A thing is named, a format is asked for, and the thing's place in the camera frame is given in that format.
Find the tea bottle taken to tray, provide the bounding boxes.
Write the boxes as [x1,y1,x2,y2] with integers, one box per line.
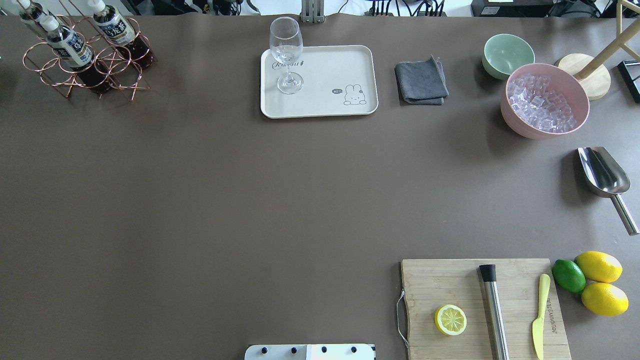
[87,0,154,69]

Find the tea bottle middle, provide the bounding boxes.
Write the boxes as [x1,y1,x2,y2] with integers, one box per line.
[39,15,112,94]

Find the tea bottle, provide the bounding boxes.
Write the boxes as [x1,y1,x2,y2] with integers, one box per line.
[14,0,51,39]
[39,15,112,94]

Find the tea bottle outer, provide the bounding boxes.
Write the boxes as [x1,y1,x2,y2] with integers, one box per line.
[14,0,51,39]

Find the cream rabbit tray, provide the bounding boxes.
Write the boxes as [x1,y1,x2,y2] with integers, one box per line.
[260,44,378,119]

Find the grey folded cloth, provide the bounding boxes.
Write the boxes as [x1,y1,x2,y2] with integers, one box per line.
[394,55,450,106]

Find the clear wine glass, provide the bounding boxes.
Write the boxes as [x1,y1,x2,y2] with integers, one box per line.
[269,16,304,95]

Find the bamboo cutting board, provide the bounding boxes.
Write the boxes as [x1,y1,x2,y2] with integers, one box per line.
[400,259,551,360]

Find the half lemon slice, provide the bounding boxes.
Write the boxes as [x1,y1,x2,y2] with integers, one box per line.
[434,304,467,337]

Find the steel muddler black tip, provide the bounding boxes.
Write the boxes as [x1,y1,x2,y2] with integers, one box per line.
[478,264,510,360]

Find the green bowl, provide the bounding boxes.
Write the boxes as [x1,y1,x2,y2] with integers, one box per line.
[482,33,536,80]

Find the clear ice cubes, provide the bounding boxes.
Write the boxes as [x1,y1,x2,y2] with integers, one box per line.
[506,73,578,133]

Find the pink bowl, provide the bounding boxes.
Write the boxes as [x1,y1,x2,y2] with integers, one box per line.
[500,63,590,140]

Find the yellow plastic knife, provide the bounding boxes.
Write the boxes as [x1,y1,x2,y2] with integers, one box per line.
[531,273,551,360]

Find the green lime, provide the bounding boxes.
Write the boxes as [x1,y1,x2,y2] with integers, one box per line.
[551,259,586,294]

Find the steel ice scoop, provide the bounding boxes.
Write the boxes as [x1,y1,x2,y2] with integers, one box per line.
[577,146,639,236]

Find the yellow lemon upper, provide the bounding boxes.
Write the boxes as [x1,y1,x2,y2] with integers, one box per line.
[574,250,623,283]

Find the yellow lemon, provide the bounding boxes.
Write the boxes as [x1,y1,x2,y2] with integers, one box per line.
[574,250,623,283]
[581,282,629,317]

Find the wooden cup tree stand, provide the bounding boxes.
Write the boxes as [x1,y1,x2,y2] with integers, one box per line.
[556,0,640,101]

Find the yellow lemon lower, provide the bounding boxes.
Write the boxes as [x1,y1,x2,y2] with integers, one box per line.
[581,282,629,317]

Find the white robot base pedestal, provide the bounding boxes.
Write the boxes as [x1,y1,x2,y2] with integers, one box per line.
[244,342,377,360]

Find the copper wire bottle rack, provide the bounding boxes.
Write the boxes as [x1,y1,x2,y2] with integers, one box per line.
[22,0,153,98]

